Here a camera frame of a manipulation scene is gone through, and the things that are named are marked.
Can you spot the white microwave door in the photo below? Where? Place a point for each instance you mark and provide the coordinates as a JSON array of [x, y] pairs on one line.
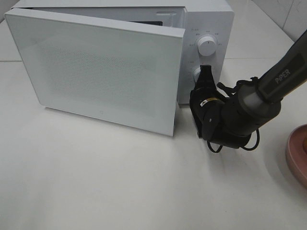
[[117, 71]]

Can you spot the white lower timer knob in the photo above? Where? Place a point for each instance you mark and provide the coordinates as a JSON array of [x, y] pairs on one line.
[[196, 74]]

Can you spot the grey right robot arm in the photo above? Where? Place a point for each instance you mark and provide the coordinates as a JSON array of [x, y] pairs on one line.
[[232, 117]]

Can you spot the burger with lettuce and tomato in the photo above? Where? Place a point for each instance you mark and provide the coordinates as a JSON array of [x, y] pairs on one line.
[[305, 144]]

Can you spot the white microwave oven body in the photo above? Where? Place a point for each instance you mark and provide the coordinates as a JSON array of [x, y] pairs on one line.
[[196, 17]]

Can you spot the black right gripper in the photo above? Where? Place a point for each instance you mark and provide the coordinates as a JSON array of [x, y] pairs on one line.
[[206, 103]]

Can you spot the white upper power knob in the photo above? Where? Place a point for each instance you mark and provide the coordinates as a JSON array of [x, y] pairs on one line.
[[207, 45]]

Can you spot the pink round plate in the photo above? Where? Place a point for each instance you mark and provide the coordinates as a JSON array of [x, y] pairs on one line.
[[296, 157]]

